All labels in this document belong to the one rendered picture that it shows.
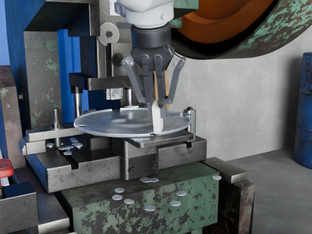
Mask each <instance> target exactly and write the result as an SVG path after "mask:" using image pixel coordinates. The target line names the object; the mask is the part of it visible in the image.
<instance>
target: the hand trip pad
mask: <svg viewBox="0 0 312 234"><path fill-rule="evenodd" d="M13 173H14V169H13V165H12V163H11V161H10V160H9V159H6V158H2V159H0V179H1V178H5V177H9V176H11V175H13ZM0 188H1V180H0Z"/></svg>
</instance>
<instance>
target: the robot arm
mask: <svg viewBox="0 0 312 234"><path fill-rule="evenodd" d="M174 1H176V0H116V2H114V10H115V13H117V14H119V15H121V16H123V17H125V18H126V21H127V22H128V23H130V24H132V26H131V27H130V29H131V38H132V45H133V47H132V50H131V54H130V55H129V56H125V57H124V58H123V60H122V61H121V64H122V66H123V67H124V68H125V70H126V71H127V73H128V75H129V78H130V81H131V84H132V87H133V89H134V92H135V95H136V97H137V100H138V102H139V103H145V104H146V105H147V109H148V117H149V118H153V127H154V134H161V131H162V130H163V119H165V117H166V115H167V106H166V105H167V104H172V103H173V101H174V98H175V94H176V89H177V84H178V80H179V76H180V72H181V69H182V68H183V67H184V65H185V62H186V58H185V57H180V56H178V55H177V54H175V50H174V48H173V46H172V39H171V24H170V23H169V21H171V20H172V19H173V18H174ZM171 60H173V66H174V67H175V69H174V71H173V75H172V80H171V84H170V89H169V94H168V96H166V83H165V68H166V66H167V65H168V64H169V62H170V61H171ZM135 61H136V62H137V63H138V64H139V66H140V67H141V68H142V69H143V76H144V85H145V91H144V88H143V85H142V82H141V80H140V77H139V74H138V71H137V68H136V65H135ZM152 71H156V80H157V92H158V100H154V99H155V97H154V85H153V73H152Z"/></svg>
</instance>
